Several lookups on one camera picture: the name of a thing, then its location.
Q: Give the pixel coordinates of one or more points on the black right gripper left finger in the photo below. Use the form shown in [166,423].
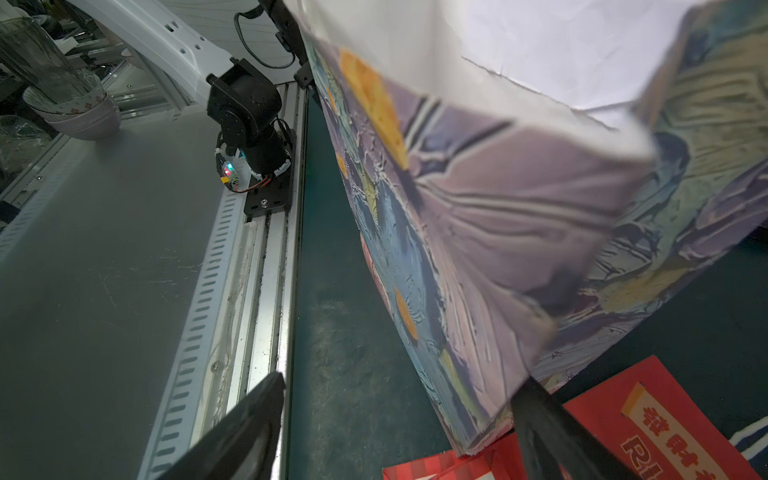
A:
[243,445]

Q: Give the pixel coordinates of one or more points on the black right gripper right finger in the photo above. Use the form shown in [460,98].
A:
[554,445]

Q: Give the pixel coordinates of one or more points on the red paper bag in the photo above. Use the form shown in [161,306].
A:
[641,415]

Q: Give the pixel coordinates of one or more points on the floral print paper bag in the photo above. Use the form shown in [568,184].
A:
[533,179]

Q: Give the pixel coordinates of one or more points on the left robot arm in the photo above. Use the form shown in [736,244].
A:
[236,95]

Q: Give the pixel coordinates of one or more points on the green felt table mat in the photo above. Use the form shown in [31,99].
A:
[358,406]

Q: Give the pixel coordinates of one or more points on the stacked bowls outside cell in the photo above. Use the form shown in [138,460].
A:
[72,101]

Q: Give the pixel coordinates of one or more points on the slotted cable duct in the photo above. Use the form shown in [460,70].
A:
[174,423]

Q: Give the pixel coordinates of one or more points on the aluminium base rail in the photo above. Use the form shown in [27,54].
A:
[247,288]

